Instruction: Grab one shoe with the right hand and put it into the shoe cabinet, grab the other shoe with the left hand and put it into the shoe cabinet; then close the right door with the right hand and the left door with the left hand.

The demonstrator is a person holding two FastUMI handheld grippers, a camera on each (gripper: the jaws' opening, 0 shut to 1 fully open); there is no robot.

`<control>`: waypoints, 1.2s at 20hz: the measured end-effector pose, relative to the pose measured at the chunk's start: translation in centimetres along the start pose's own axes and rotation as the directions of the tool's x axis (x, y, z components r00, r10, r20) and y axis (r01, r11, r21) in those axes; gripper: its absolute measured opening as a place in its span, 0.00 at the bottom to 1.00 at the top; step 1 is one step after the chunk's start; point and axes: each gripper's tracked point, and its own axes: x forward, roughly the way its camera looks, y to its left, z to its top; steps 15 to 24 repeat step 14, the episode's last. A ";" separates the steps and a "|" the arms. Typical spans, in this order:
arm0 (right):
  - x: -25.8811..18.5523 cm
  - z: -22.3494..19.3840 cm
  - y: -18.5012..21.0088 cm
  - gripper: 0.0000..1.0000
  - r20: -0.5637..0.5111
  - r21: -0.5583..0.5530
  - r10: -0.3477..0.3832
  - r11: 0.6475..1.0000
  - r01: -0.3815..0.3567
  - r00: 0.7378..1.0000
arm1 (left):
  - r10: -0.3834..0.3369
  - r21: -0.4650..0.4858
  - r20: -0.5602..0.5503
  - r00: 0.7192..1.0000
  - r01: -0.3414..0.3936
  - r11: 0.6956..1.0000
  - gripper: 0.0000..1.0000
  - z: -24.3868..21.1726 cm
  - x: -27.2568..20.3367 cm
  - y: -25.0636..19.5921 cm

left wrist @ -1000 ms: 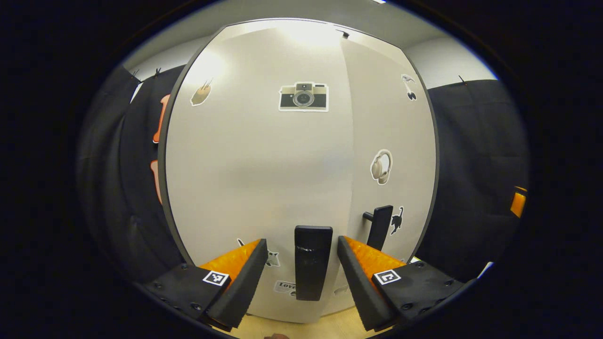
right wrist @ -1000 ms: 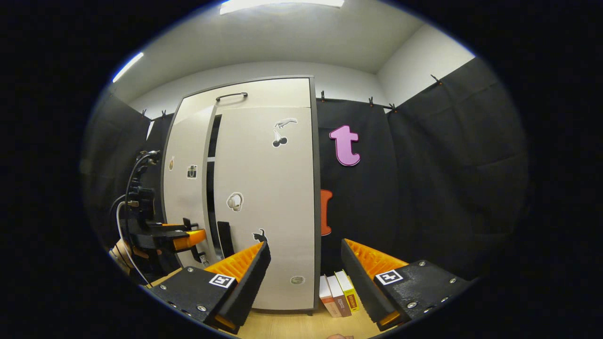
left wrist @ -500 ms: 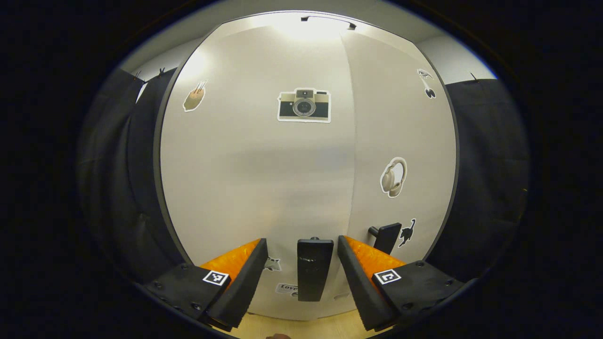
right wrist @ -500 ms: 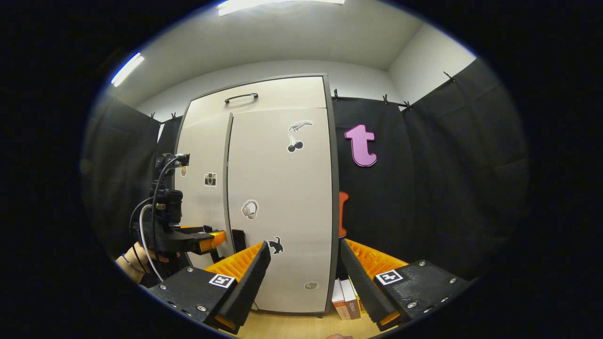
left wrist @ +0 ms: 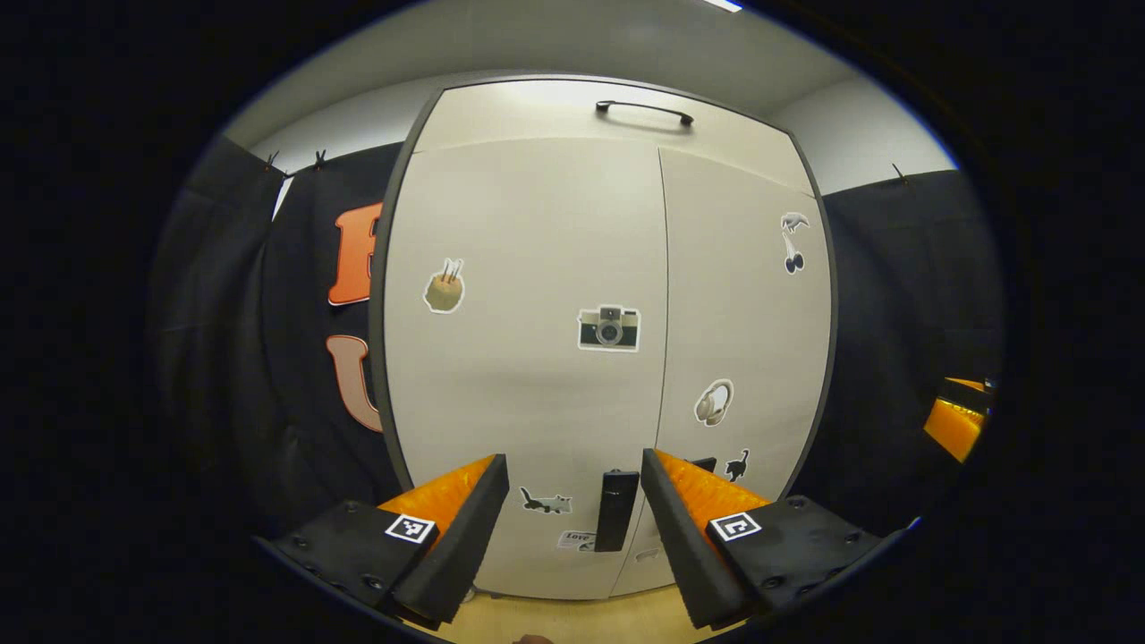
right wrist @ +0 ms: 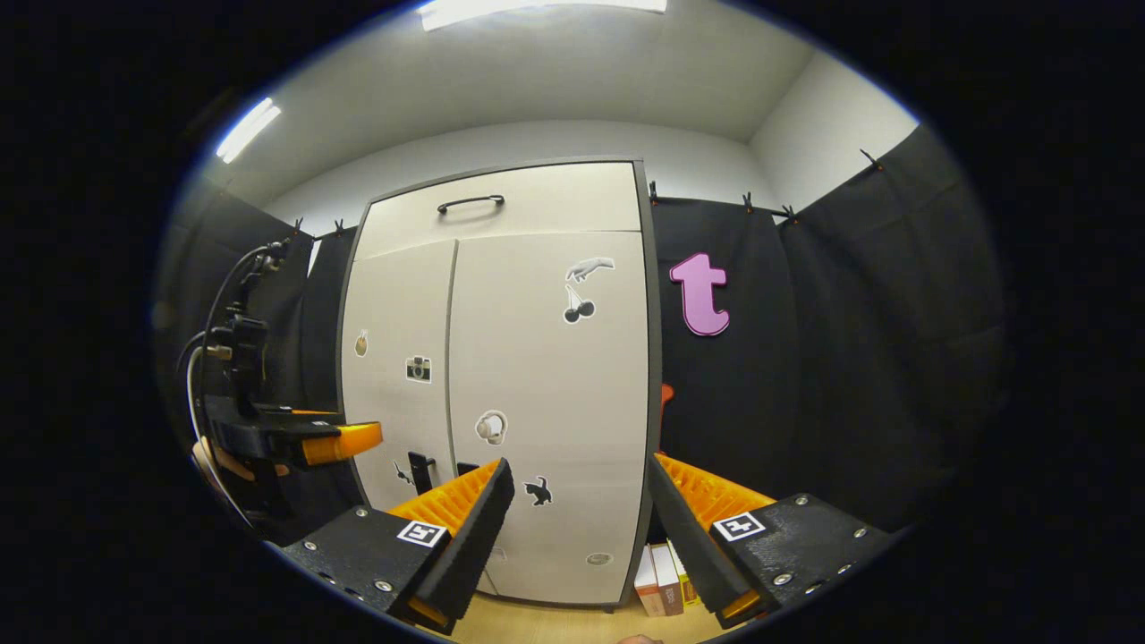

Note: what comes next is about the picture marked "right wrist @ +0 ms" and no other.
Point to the white cabinet door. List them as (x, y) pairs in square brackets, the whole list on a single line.
[(546, 376), (398, 295)]

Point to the white shoe cabinet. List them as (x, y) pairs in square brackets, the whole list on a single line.
[(537, 376)]

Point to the white and orange book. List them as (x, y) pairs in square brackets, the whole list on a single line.
[(648, 590)]

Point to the large ceiling light panel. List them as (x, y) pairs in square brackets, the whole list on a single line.
[(537, 9)]

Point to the cream drawer front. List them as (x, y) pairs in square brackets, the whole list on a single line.
[(572, 201)]

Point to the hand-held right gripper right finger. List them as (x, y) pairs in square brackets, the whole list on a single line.
[(684, 528)]

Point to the orange plastic object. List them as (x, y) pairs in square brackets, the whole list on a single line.
[(665, 398)]

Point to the brown book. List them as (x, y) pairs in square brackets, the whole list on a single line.
[(669, 581)]

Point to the small ceiling light panel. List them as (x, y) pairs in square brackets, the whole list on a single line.
[(248, 130)]

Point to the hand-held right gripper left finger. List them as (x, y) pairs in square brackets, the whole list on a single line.
[(474, 528)]

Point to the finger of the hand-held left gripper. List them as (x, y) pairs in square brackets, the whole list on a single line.
[(344, 443)]

